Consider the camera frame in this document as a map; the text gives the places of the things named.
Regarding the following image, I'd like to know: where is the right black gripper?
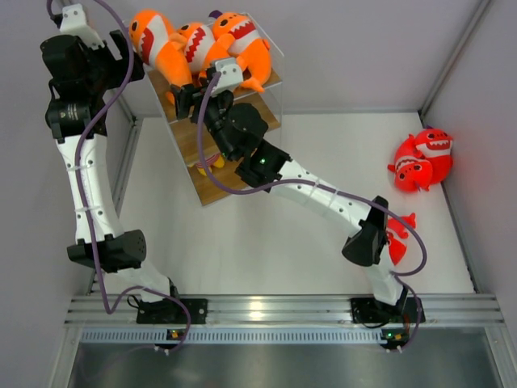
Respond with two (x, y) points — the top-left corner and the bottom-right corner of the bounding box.
(170, 79), (236, 165)

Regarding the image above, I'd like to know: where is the large orange shark plush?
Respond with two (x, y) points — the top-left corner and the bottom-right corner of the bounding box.
(176, 22), (224, 75)

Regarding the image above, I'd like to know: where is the red shark plush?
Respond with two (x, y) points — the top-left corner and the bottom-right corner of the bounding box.
(414, 128), (453, 185)
(387, 134), (433, 192)
(386, 213), (417, 266)

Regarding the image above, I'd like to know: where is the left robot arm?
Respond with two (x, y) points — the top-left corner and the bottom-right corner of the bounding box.
(40, 30), (191, 324)

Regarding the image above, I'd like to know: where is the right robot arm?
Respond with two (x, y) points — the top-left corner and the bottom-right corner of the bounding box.
(168, 84), (424, 328)

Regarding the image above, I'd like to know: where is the striped yellow-footed plush left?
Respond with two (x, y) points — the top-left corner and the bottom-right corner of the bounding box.
(195, 154), (225, 176)

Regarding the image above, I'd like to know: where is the red shark plush front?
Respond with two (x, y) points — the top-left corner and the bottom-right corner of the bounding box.
(386, 213), (417, 266)

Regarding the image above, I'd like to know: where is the white wire wooden shelf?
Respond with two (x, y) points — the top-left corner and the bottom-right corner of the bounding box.
(149, 13), (284, 205)

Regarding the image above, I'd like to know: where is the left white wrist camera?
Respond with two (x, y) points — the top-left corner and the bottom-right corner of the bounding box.
(55, 3), (106, 50)

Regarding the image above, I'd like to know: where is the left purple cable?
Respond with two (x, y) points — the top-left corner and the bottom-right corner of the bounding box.
(46, 0), (191, 352)

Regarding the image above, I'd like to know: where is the aluminium mounting rail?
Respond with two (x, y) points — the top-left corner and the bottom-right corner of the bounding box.
(65, 293), (505, 327)

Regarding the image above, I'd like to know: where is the white slotted cable duct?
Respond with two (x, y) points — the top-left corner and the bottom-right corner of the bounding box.
(81, 327), (387, 345)

